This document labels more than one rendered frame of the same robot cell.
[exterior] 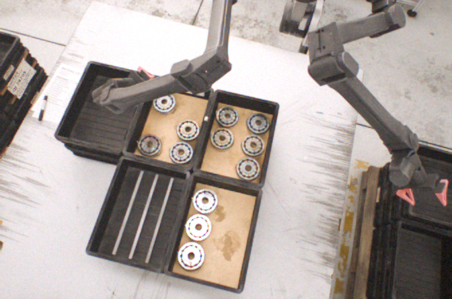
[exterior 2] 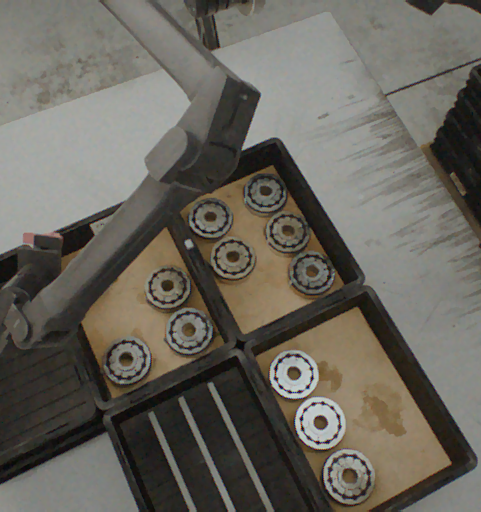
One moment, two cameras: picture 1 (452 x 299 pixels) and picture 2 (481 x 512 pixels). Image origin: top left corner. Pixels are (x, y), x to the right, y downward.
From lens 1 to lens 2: 0.42 m
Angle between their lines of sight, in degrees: 13
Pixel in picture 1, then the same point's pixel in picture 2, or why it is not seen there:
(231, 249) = (393, 413)
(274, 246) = (431, 358)
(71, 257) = not seen: outside the picture
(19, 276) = not seen: outside the picture
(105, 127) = (20, 392)
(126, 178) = (134, 446)
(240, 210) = (353, 345)
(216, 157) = (248, 294)
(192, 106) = not seen: hidden behind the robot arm
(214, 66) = (234, 104)
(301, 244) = (462, 323)
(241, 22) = (58, 79)
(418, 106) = (400, 29)
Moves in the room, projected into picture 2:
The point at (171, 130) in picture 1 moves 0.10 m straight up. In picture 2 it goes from (137, 309) to (130, 294)
